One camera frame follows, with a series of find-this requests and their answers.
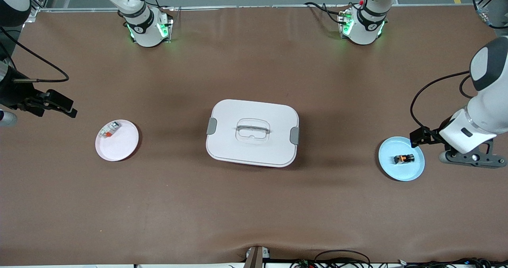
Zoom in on black orange switch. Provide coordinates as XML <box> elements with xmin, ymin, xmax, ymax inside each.
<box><xmin>393</xmin><ymin>154</ymin><xmax>416</xmax><ymax>166</ymax></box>

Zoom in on white lidded lunch box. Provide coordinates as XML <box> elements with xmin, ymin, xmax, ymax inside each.
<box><xmin>206</xmin><ymin>99</ymin><xmax>300</xmax><ymax>168</ymax></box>

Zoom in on light blue round plate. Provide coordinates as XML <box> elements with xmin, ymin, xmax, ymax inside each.
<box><xmin>378</xmin><ymin>136</ymin><xmax>425</xmax><ymax>182</ymax></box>

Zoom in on small silver orange part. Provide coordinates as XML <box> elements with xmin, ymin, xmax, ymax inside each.
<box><xmin>99</xmin><ymin>121</ymin><xmax>121</xmax><ymax>139</ymax></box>

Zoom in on pink round plate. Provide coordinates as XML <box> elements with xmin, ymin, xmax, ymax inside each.
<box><xmin>95</xmin><ymin>120</ymin><xmax>140</xmax><ymax>162</ymax></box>

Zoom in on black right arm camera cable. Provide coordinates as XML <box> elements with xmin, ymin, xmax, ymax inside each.
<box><xmin>0</xmin><ymin>26</ymin><xmax>69</xmax><ymax>83</ymax></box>

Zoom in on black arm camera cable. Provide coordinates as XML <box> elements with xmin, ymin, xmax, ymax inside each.
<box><xmin>410</xmin><ymin>0</ymin><xmax>508</xmax><ymax>129</ymax></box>
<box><xmin>0</xmin><ymin>26</ymin><xmax>69</xmax><ymax>83</ymax></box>

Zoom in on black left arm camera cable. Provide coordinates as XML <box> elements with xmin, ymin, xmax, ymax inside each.
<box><xmin>410</xmin><ymin>0</ymin><xmax>508</xmax><ymax>129</ymax></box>

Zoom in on black cable bundle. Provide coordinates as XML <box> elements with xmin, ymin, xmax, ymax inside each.
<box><xmin>290</xmin><ymin>257</ymin><xmax>508</xmax><ymax>268</ymax></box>

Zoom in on black looped cable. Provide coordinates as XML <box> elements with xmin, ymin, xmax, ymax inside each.
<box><xmin>315</xmin><ymin>250</ymin><xmax>371</xmax><ymax>268</ymax></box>

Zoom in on black left base cables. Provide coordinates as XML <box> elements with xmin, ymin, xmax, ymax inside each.
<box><xmin>305</xmin><ymin>1</ymin><xmax>350</xmax><ymax>24</ymax></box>

